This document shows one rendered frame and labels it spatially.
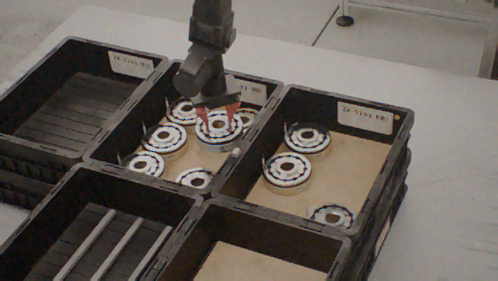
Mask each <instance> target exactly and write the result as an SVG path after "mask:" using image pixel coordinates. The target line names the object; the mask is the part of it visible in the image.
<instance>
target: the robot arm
mask: <svg viewBox="0 0 498 281"><path fill-rule="evenodd" d="M231 6H232V0H195V1H194V3H193V4H192V14H191V16H190V22H189V37H188V41H189V42H191V43H192V44H191V46H190V47H189V48H188V50H187V53H188V55H187V56H186V59H185V60H184V61H183V62H182V63H181V65H180V68H179V71H178V72H177V73H176V74H175V76H174V77H173V85H174V87H175V89H176V90H177V91H178V92H179V93H180V94H182V95H184V96H186V97H189V98H190V100H191V102H192V105H193V107H194V109H195V111H196V112H197V115H198V116H199V117H200V118H201V119H202V121H203V122H204V124H205V127H206V129H207V130H209V125H208V113H207V110H206V109H205V106H206V108H207V109H208V110H214V109H216V108H220V107H224V106H225V110H226V114H227V118H228V120H229V122H230V123H231V121H232V119H233V116H234V115H235V114H236V110H237V109H238V107H239V106H240V104H241V100H240V97H239V96H241V88H240V87H239V86H238V84H237V82H236V79H235V78H234V77H233V76H232V75H231V74H229V75H226V76H225V66H224V60H223V54H226V52H227V51H228V50H229V49H230V46H231V45H232V44H233V43H234V42H235V41H236V32H237V29H236V28H235V27H234V26H233V24H234V14H235V11H233V10H231ZM238 95H239V96H238ZM204 104H205V106H204Z"/></svg>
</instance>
